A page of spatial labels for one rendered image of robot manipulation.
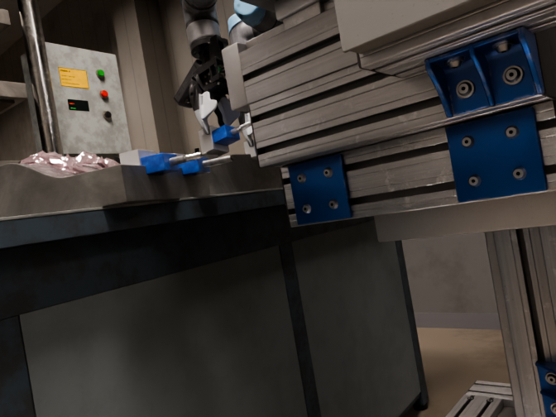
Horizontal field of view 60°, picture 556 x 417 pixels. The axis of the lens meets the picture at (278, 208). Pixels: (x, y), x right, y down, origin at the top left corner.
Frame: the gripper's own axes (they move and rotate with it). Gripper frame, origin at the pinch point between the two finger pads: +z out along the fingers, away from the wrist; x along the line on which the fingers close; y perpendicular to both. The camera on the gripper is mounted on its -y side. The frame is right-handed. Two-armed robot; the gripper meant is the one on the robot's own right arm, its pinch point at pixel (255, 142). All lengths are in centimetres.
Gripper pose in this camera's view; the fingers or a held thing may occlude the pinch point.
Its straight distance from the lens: 136.5
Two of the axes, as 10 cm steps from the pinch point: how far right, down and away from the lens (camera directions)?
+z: 1.7, 9.9, -0.1
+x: 6.0, -1.0, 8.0
